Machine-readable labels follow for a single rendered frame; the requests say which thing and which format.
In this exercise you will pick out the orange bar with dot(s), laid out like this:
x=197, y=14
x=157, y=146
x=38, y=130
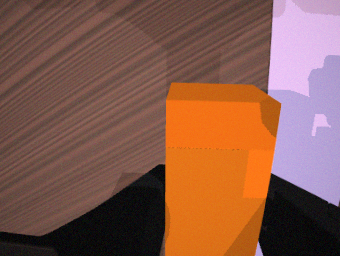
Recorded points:
x=220, y=143

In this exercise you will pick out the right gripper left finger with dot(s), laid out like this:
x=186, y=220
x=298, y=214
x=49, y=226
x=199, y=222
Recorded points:
x=130, y=223

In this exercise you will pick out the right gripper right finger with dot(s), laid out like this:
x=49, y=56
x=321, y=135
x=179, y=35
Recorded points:
x=298, y=223

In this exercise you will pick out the lavender rectangle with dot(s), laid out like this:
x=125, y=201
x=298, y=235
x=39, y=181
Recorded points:
x=304, y=75

